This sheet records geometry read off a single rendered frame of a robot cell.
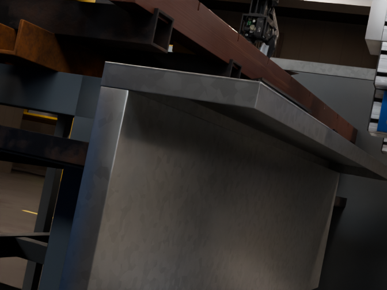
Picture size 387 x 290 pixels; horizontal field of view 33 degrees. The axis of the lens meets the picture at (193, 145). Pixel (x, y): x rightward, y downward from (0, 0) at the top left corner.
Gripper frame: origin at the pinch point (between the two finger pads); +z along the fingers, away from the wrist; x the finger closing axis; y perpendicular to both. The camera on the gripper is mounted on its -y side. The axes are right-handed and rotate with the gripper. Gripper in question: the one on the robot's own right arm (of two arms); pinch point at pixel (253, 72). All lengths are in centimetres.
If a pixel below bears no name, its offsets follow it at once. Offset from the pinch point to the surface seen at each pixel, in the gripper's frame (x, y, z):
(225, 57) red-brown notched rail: 16, 59, 8
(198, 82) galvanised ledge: 29, 95, 18
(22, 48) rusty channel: 1, 92, 17
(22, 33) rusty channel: 1, 93, 15
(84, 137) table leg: 8, 83, 27
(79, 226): 18, 95, 37
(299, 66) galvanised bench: -9, -71, -17
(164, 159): 21, 82, 28
